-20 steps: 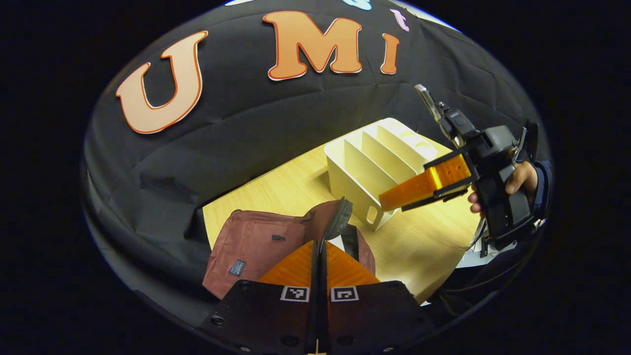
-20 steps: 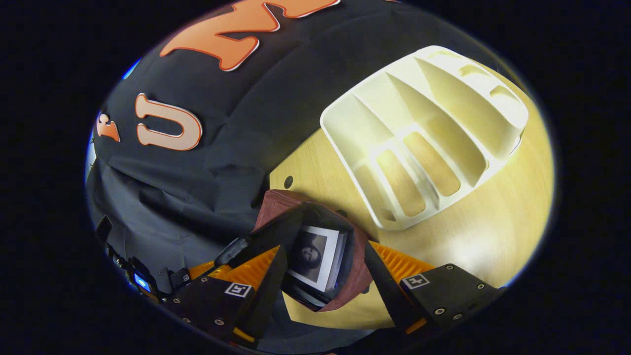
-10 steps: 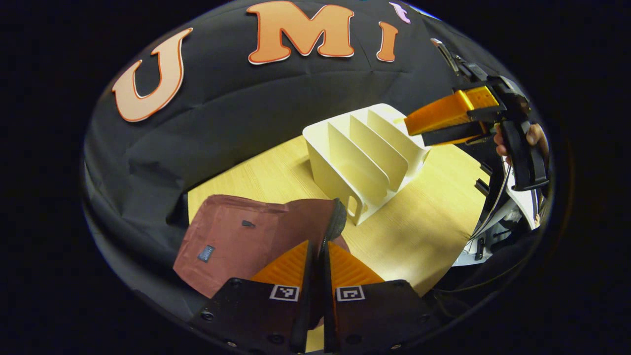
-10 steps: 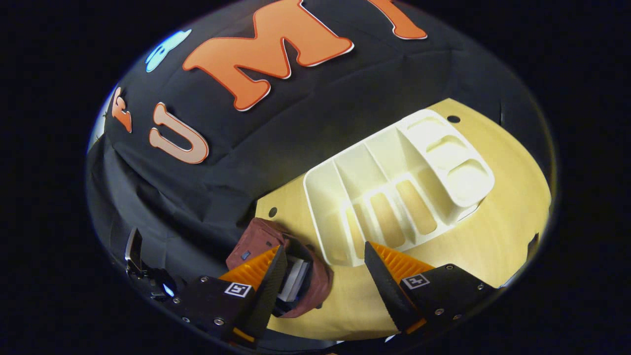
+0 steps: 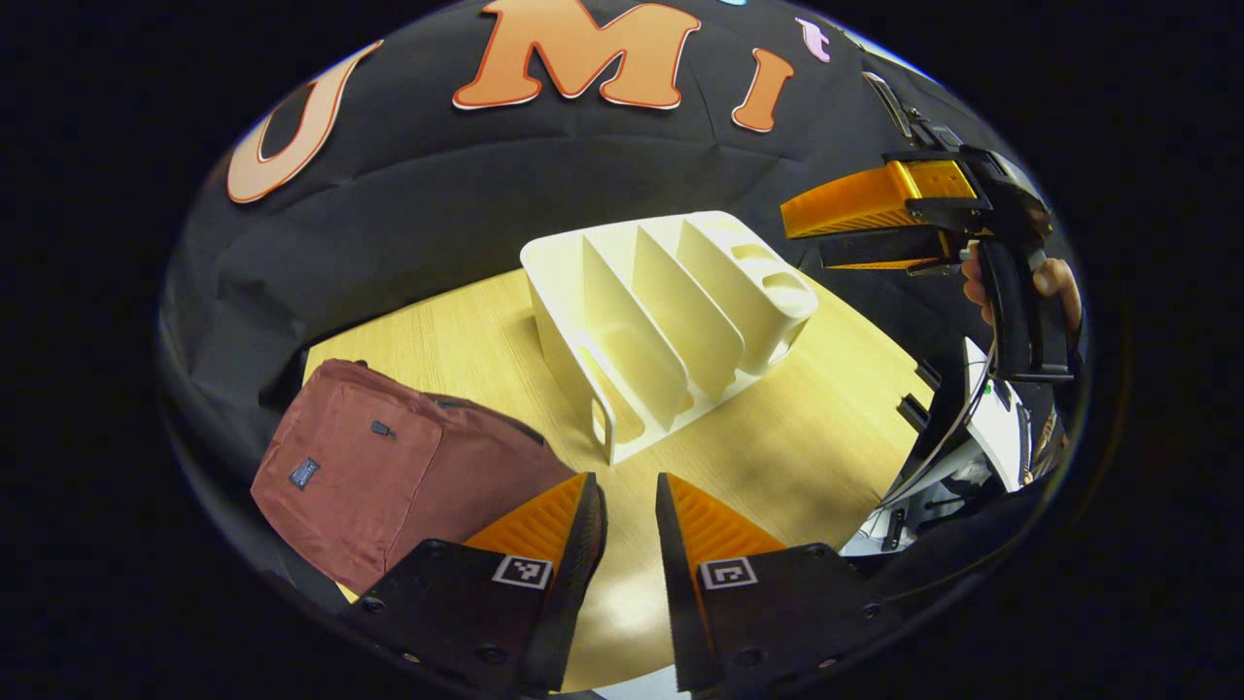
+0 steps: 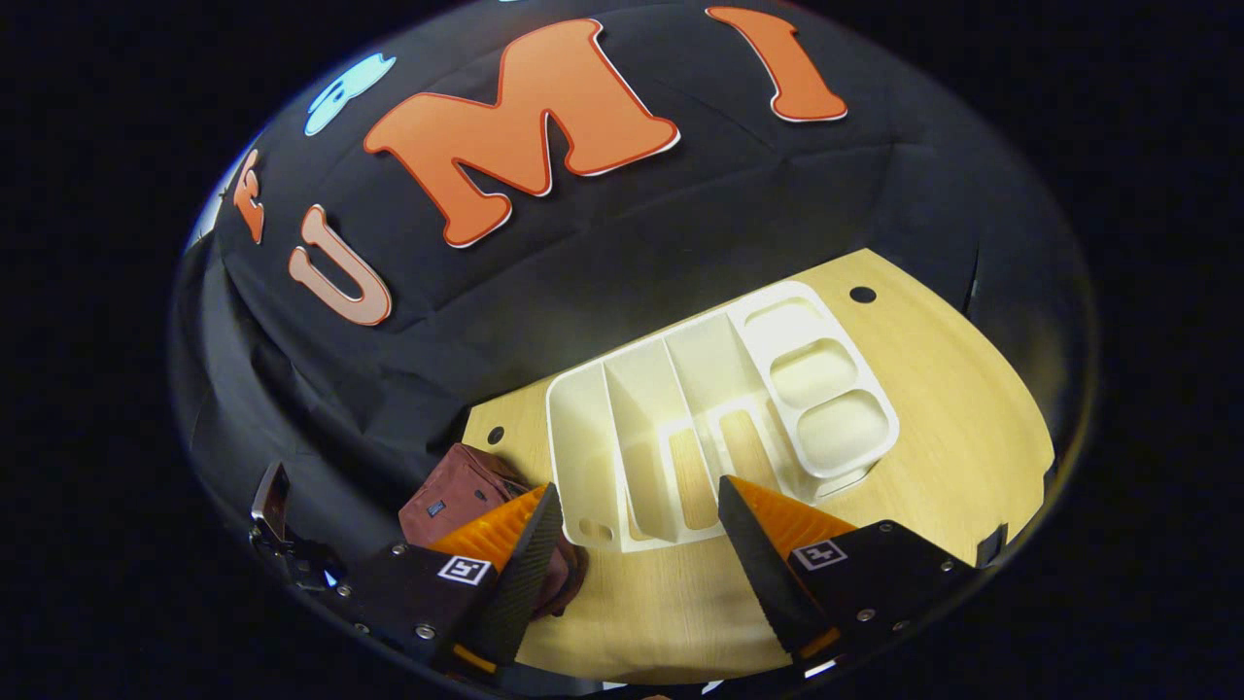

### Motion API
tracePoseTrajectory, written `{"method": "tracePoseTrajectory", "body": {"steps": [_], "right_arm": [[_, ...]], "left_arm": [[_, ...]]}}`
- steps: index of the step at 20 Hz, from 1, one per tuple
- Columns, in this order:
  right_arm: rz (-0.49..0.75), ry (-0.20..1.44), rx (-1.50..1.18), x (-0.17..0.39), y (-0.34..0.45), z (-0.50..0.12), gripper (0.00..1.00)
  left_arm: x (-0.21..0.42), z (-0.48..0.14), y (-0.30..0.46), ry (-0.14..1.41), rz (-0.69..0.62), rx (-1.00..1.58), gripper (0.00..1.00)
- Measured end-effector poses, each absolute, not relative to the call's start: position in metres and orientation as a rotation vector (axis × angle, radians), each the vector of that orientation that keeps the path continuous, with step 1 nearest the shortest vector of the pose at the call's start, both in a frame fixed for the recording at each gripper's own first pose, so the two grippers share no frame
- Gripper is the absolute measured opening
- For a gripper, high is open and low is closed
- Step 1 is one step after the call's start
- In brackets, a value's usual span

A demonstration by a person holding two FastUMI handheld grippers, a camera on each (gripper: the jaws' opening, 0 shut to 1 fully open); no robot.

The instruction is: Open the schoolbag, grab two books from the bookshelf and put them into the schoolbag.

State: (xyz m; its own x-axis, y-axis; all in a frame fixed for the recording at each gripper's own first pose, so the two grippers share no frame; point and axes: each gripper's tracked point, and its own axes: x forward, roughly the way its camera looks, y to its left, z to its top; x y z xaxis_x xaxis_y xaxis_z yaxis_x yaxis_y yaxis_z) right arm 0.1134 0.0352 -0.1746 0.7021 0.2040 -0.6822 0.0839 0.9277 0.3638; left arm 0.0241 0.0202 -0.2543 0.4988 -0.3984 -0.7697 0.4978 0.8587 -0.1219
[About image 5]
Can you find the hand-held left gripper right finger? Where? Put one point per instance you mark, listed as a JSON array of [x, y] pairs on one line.
[[680, 603]]

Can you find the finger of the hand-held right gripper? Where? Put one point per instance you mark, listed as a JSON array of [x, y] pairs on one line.
[[894, 253], [875, 199]]

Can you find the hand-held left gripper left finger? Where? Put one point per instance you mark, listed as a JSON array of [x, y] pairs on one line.
[[573, 583]]

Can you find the maroon schoolbag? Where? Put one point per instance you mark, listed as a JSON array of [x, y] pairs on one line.
[[389, 486]]

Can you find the white bookshelf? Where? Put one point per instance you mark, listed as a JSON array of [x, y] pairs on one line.
[[661, 292]]

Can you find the white device box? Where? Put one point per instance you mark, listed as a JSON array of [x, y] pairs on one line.
[[1001, 437]]

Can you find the black backdrop cloth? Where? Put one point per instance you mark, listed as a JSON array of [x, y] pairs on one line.
[[437, 194]]

